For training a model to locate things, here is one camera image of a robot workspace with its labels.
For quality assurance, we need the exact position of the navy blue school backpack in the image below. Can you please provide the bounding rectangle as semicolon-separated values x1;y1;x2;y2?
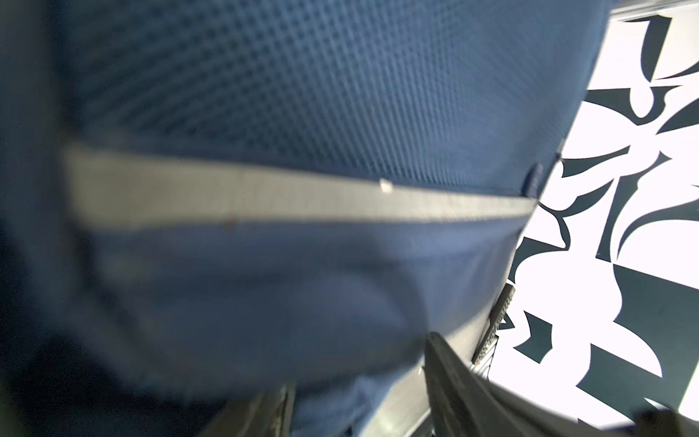
1;1;615;436

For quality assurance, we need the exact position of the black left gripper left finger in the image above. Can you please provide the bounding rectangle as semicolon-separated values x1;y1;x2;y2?
198;384;297;437

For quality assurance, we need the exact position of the black tv remote control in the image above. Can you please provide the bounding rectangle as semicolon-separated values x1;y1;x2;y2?
471;282;515;366

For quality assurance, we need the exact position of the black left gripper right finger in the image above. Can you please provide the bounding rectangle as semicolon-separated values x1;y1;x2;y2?
424;331;547;437

